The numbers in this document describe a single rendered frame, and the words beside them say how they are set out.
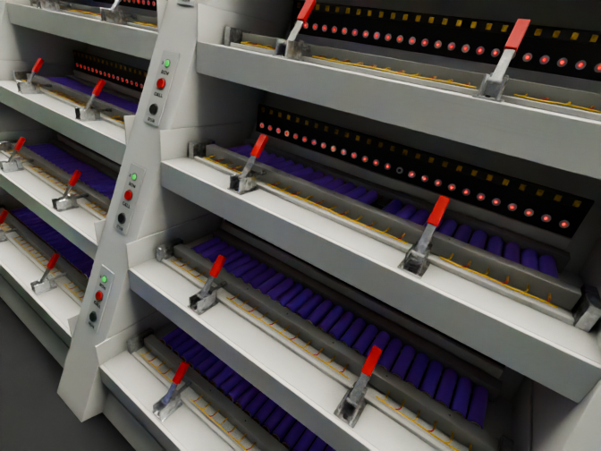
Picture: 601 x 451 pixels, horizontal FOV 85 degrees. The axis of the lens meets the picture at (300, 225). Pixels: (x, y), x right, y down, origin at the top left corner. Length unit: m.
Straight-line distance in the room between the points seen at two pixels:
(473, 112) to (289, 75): 0.24
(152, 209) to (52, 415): 0.44
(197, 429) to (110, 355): 0.22
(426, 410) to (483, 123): 0.34
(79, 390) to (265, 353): 0.43
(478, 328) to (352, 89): 0.30
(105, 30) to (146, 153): 0.29
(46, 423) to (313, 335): 0.53
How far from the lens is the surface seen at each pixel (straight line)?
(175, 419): 0.66
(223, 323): 0.53
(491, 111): 0.40
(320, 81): 0.46
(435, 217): 0.40
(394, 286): 0.39
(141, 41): 0.73
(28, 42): 1.25
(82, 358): 0.79
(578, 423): 0.42
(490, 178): 0.53
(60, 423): 0.83
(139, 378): 0.72
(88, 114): 0.83
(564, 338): 0.41
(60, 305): 0.89
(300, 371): 0.49
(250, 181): 0.50
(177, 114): 0.60
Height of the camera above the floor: 0.58
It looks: 9 degrees down
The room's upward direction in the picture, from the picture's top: 21 degrees clockwise
